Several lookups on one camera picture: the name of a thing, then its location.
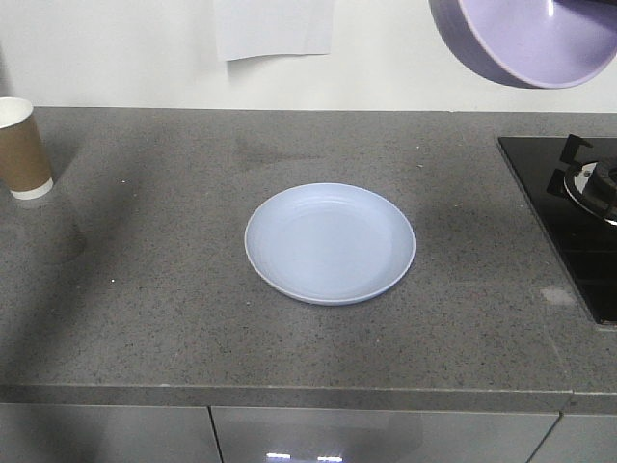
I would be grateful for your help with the brown paper cup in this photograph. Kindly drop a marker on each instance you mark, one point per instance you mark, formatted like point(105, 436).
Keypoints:
point(25, 168)

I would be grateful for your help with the black glass gas hob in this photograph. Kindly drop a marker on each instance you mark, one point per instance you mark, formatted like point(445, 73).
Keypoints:
point(585, 243)

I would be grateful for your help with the grey cabinet door centre-left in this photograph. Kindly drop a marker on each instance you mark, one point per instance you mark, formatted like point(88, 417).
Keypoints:
point(81, 433)

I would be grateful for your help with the steel gas burner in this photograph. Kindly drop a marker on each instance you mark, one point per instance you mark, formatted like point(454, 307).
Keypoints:
point(592, 186)

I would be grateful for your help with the grey drawer front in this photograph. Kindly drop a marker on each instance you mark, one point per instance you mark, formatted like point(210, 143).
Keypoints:
point(579, 438)

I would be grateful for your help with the grey cabinet door centre-right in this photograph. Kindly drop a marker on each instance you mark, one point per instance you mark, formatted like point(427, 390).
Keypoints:
point(328, 435)

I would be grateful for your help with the light blue plate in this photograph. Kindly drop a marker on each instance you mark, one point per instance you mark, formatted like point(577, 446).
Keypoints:
point(329, 244)

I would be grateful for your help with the white paper sheet on wall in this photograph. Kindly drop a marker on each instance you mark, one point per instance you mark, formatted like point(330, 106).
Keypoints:
point(250, 29)

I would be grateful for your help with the grey stone countertop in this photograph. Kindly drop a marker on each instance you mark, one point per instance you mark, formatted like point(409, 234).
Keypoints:
point(128, 284)

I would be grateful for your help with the purple bowl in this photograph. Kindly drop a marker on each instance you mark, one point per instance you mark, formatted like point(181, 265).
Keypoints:
point(530, 44)

